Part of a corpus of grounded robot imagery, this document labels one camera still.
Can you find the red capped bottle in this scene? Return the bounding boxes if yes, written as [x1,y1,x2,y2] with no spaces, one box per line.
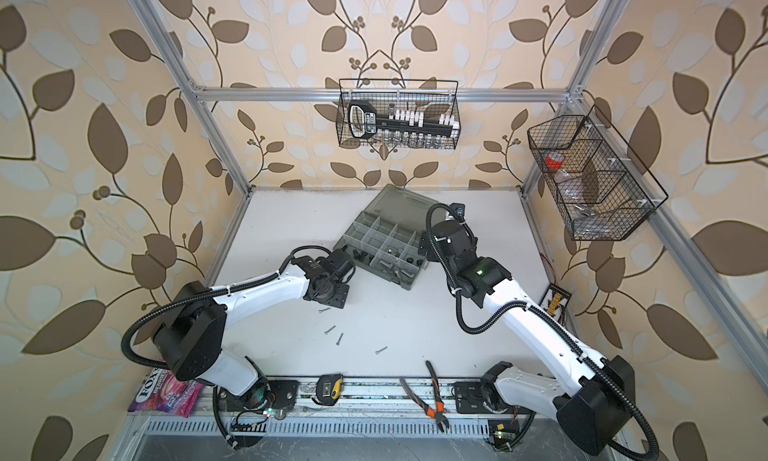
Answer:
[544,151,566,174]

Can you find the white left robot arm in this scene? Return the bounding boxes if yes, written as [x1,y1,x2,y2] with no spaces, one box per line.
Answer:
[121,245,356,399]

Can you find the grey plastic organizer box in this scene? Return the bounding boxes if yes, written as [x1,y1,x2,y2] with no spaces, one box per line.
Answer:
[334,184,436,290]

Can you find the black wire basket right wall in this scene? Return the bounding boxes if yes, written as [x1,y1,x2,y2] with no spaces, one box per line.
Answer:
[527,106,668,241]

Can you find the yellow black tape measure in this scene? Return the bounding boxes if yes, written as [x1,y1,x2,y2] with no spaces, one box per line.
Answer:
[312,373,343,407]

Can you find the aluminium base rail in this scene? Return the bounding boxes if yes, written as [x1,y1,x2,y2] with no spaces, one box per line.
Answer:
[123,376,530,444]

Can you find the black wire basket back wall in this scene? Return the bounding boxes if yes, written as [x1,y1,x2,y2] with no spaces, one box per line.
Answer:
[335,77,462,150]

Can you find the black wire basket wall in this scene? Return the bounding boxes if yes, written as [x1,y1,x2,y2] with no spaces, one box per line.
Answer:
[527,106,668,241]
[335,77,462,150]

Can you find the socket set on rail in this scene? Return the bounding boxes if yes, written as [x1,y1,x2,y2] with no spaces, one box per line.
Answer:
[346,101,461,140]

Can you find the yellow black multimeter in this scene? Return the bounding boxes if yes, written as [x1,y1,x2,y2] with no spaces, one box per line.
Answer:
[539,283,572,326]

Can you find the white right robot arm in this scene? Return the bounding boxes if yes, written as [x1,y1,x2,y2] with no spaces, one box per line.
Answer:
[423,203,661,460]

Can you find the orange handled pliers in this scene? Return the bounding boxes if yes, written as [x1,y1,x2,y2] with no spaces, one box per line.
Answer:
[399,360,451,433]

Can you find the pink candy bag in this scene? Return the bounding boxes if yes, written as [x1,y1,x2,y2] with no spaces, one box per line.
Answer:
[128,368,203,418]

